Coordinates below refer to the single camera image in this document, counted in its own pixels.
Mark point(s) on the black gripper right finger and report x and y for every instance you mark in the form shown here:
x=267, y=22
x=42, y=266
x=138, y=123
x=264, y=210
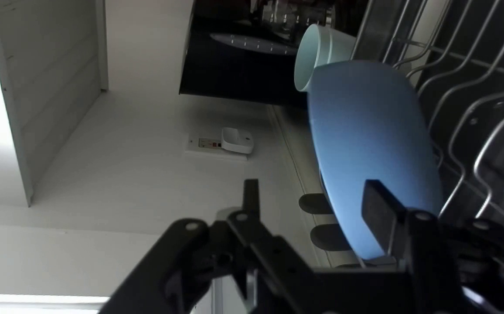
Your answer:
x=414, y=245

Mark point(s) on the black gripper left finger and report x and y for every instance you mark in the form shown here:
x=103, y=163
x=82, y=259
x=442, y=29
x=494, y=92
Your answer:
x=204, y=256

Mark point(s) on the blue plate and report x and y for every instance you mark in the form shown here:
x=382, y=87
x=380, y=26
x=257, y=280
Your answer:
x=374, y=151

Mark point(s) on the steel dish drying rack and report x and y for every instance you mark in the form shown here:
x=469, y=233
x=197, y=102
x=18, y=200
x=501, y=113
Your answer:
x=471, y=106

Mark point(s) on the black coffee maker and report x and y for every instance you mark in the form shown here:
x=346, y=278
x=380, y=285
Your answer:
x=244, y=64

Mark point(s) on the pale mint cup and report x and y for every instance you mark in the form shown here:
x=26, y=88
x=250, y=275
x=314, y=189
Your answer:
x=321, y=53

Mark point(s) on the white wall outlet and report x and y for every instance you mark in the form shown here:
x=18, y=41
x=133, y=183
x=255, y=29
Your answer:
x=227, y=142

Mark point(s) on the white wall cabinet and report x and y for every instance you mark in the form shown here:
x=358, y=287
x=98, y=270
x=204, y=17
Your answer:
x=53, y=88

